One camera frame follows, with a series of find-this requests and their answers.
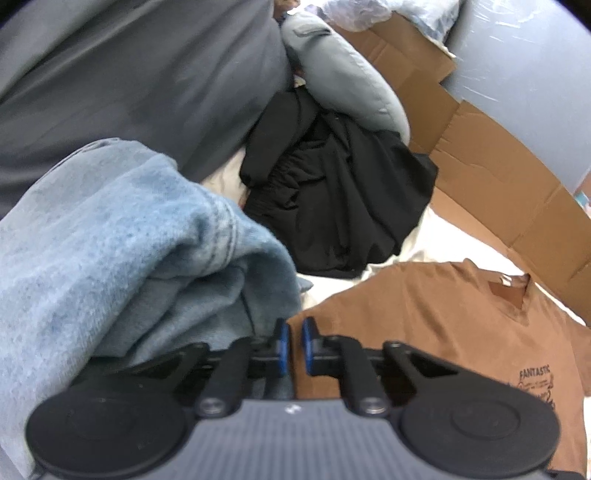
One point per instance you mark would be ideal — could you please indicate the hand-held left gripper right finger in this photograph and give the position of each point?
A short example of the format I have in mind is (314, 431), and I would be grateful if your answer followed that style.
(307, 353)

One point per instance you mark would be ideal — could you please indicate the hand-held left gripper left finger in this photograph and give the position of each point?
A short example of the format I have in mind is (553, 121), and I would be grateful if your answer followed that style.
(285, 350)

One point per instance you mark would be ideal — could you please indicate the brown printed t-shirt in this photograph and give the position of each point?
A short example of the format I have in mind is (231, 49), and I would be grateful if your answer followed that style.
(438, 314)

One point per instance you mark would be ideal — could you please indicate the grey-blue sweatshirt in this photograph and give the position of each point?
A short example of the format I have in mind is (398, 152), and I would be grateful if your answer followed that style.
(115, 258)

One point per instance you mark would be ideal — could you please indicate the crumpled black garment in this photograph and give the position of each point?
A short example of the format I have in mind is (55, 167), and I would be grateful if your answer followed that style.
(341, 194)

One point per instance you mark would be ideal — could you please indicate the cream bear-print bed sheet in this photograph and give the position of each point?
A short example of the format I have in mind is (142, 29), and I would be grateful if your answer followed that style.
(443, 240)

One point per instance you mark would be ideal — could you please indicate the brown cardboard sheet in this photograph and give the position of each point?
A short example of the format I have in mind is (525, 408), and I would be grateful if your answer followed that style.
(485, 152)

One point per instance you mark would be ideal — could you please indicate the grey neck pillow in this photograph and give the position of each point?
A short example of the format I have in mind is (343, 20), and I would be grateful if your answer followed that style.
(346, 74)

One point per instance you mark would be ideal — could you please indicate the dark grey cloth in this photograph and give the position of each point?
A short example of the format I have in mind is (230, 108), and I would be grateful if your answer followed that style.
(138, 78)

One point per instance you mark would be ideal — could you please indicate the small brown plush toy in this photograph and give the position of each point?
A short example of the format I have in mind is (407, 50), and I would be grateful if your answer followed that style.
(284, 9)

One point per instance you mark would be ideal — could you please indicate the white fluffy blanket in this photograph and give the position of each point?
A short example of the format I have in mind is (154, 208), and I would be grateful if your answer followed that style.
(392, 14)

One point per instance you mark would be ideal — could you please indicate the grey plastic-wrapped mattress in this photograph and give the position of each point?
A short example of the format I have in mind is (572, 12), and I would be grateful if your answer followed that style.
(521, 64)

